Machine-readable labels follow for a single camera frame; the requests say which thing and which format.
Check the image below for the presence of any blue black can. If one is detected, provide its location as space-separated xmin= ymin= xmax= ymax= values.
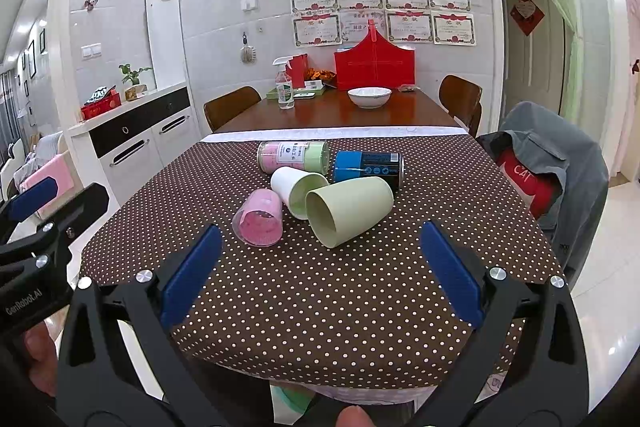
xmin=333 ymin=150 xmax=405 ymax=193

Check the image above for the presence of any small potted plant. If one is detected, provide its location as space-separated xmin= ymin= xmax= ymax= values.
xmin=118 ymin=64 xmax=151 ymax=102

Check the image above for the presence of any grey jacket on chair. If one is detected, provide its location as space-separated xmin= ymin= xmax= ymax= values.
xmin=477 ymin=101 xmax=608 ymax=285

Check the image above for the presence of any white door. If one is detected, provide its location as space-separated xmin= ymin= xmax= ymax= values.
xmin=502 ymin=0 xmax=572 ymax=114

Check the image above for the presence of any pink cup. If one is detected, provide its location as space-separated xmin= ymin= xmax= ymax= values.
xmin=232 ymin=188 xmax=283 ymax=247

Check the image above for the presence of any red box on sideboard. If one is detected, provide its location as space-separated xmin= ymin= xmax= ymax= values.
xmin=81 ymin=87 xmax=122 ymax=121

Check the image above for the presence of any brown wooden chair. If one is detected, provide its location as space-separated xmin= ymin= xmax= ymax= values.
xmin=438 ymin=75 xmax=483 ymax=136
xmin=203 ymin=87 xmax=262 ymax=132

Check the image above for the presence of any small red envelope box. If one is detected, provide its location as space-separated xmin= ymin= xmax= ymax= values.
xmin=286 ymin=53 xmax=309 ymax=89

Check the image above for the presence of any green tray on table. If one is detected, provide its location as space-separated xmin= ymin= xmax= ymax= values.
xmin=266 ymin=87 xmax=326 ymax=100

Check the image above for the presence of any white cup green inside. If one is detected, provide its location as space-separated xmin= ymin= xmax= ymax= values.
xmin=270 ymin=167 xmax=329 ymax=220

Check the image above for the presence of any white black sideboard cabinet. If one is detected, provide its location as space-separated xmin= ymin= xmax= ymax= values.
xmin=67 ymin=82 xmax=202 ymax=206

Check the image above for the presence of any pale green cup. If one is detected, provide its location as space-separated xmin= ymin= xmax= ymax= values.
xmin=305 ymin=176 xmax=395 ymax=248

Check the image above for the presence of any left brown wooden chair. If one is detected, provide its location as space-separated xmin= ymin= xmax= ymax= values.
xmin=203 ymin=87 xmax=262 ymax=132

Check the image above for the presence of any pink cloth on sofa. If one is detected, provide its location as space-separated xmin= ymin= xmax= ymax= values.
xmin=18 ymin=152 xmax=77 ymax=221

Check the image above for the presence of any person's right hand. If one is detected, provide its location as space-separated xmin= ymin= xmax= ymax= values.
xmin=335 ymin=405 xmax=375 ymax=427

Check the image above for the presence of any clear spray bottle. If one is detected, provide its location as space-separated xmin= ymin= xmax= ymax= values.
xmin=272 ymin=56 xmax=295 ymax=110

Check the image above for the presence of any right brown wooden chair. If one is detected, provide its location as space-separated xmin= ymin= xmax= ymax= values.
xmin=438 ymin=75 xmax=483 ymax=136

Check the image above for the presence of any red diamond door decoration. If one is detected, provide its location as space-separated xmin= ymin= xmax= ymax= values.
xmin=510 ymin=0 xmax=544 ymax=37

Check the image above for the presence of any pink green paper can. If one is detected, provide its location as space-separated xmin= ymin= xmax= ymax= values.
xmin=257 ymin=141 xmax=330 ymax=176

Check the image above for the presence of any white ceramic bowl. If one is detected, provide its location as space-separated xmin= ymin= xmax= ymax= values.
xmin=347 ymin=87 xmax=393 ymax=109

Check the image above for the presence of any person's left hand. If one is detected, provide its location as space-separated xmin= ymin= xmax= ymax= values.
xmin=23 ymin=322 xmax=58 ymax=397

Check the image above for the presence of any orange snack pile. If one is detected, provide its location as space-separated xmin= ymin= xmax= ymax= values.
xmin=305 ymin=68 xmax=337 ymax=89

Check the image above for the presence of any red cushion with letters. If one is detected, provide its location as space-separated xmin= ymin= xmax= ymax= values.
xmin=497 ymin=148 xmax=561 ymax=219

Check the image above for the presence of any red gift bag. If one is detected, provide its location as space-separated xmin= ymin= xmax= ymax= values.
xmin=334 ymin=20 xmax=416 ymax=91

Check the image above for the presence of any brown polka dot tablecloth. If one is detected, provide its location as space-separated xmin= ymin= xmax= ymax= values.
xmin=80 ymin=134 xmax=561 ymax=398

